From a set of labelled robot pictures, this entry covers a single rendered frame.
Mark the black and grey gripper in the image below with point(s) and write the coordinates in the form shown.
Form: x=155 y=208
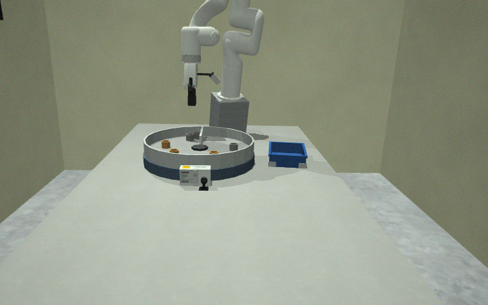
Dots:
x=191 y=80

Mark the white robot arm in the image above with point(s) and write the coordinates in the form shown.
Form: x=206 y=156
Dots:
x=234 y=43

